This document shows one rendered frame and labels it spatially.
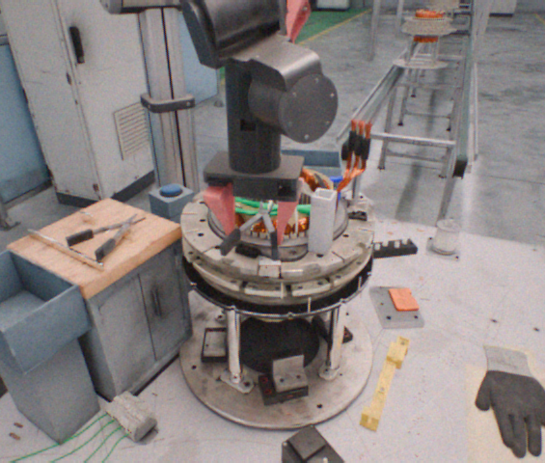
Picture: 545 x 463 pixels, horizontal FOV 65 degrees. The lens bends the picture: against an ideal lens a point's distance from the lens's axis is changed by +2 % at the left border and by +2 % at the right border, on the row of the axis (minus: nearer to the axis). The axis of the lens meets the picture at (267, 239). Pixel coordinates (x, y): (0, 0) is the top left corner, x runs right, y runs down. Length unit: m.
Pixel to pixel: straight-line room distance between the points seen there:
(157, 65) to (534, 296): 1.02
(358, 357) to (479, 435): 0.23
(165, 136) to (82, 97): 1.78
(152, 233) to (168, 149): 0.39
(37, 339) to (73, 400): 0.18
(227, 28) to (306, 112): 0.10
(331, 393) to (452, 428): 0.21
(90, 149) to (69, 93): 0.34
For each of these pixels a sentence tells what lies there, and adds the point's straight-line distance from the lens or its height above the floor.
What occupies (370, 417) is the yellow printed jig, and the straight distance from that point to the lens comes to 0.81.
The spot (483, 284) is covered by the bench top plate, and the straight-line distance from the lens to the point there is 1.18.
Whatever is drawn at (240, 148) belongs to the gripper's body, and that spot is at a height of 1.29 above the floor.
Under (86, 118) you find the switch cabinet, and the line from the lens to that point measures 2.86.
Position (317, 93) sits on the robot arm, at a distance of 0.37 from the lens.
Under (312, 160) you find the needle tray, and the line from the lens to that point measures 1.06.
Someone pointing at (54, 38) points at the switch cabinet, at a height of 1.09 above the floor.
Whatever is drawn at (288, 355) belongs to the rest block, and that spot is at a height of 0.87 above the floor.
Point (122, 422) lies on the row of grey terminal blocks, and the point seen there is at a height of 0.82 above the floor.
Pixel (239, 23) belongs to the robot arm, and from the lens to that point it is 0.41.
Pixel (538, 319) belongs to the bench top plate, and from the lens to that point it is 1.13.
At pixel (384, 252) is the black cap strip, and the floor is 0.80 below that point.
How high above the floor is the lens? 1.44
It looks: 33 degrees down
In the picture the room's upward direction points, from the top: straight up
